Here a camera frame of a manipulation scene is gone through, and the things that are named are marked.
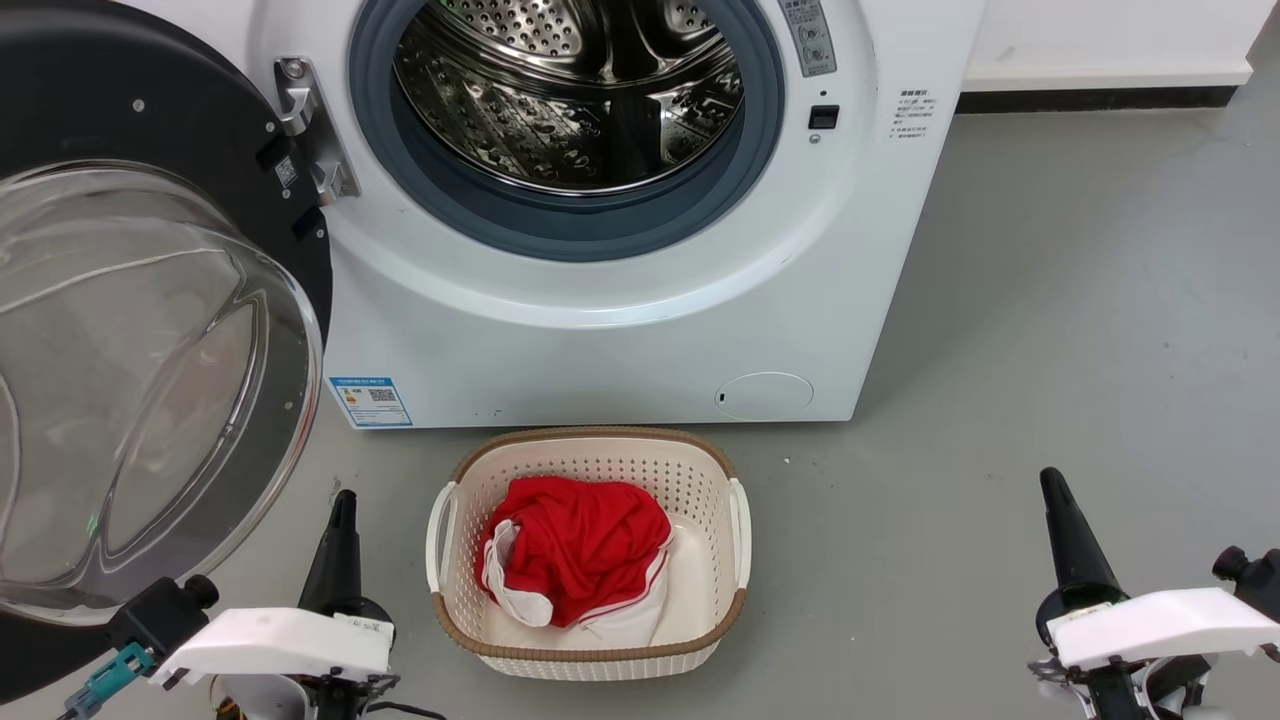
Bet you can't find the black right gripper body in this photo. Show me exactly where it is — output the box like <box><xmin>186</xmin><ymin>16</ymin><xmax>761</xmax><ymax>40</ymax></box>
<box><xmin>1030</xmin><ymin>585</ymin><xmax>1216</xmax><ymax>720</ymax></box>

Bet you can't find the blue energy label sticker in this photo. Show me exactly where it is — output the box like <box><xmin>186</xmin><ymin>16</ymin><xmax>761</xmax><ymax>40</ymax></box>
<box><xmin>329</xmin><ymin>376</ymin><xmax>413</xmax><ymax>429</ymax></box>

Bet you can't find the white front-load washing machine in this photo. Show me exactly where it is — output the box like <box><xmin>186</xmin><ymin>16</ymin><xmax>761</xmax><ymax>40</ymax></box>
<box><xmin>120</xmin><ymin>0</ymin><xmax>988</xmax><ymax>429</ymax></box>

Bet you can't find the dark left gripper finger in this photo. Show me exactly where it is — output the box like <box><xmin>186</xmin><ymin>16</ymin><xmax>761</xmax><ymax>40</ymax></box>
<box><xmin>298</xmin><ymin>490</ymin><xmax>347</xmax><ymax>609</ymax></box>
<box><xmin>332</xmin><ymin>490</ymin><xmax>363</xmax><ymax>604</ymax></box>

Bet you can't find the cream perforated laundry basket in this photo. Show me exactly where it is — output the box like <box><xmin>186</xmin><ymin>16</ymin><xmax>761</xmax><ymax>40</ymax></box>
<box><xmin>425</xmin><ymin>427</ymin><xmax>753</xmax><ymax>683</ymax></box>

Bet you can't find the black round glass washer door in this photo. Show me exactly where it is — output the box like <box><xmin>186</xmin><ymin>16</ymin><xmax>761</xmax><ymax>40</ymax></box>
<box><xmin>0</xmin><ymin>0</ymin><xmax>334</xmax><ymax>701</ymax></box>

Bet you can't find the printed warning text label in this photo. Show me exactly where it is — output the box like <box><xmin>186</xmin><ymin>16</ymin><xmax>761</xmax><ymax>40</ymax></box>
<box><xmin>890</xmin><ymin>88</ymin><xmax>941</xmax><ymax>141</ymax></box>

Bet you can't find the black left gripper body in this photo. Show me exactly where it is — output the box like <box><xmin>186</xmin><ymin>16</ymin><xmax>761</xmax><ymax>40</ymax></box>
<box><xmin>210</xmin><ymin>598</ymin><xmax>401</xmax><ymax>720</ymax></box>

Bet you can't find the metal door hinge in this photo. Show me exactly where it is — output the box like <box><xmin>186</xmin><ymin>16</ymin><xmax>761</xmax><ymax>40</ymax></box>
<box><xmin>272</xmin><ymin>57</ymin><xmax>361</xmax><ymax>206</ymax></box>

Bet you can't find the perforated steel washer drum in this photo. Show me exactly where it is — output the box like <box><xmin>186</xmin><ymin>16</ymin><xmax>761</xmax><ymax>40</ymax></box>
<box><xmin>393</xmin><ymin>0</ymin><xmax>746</xmax><ymax>196</ymax></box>

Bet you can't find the grey instruction sticker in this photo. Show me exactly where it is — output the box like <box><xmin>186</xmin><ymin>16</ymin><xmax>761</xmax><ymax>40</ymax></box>
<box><xmin>778</xmin><ymin>0</ymin><xmax>838</xmax><ymax>78</ymax></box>

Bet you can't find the teal cable connector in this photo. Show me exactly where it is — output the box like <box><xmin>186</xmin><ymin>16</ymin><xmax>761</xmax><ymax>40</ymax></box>
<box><xmin>60</xmin><ymin>643</ymin><xmax>156</xmax><ymax>720</ymax></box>

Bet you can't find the round white filter cover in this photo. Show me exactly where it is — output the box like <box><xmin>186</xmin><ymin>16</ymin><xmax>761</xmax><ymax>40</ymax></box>
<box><xmin>714</xmin><ymin>372</ymin><xmax>815</xmax><ymax>422</ymax></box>

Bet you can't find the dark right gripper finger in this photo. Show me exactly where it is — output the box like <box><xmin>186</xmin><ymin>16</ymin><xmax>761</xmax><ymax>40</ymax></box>
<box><xmin>1050</xmin><ymin>468</ymin><xmax>1123</xmax><ymax>593</ymax></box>
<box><xmin>1040</xmin><ymin>468</ymin><xmax>1091</xmax><ymax>596</ymax></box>

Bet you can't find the red and white garment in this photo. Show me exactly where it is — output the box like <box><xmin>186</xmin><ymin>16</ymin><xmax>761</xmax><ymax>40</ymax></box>
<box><xmin>476</xmin><ymin>476</ymin><xmax>675</xmax><ymax>649</ymax></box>

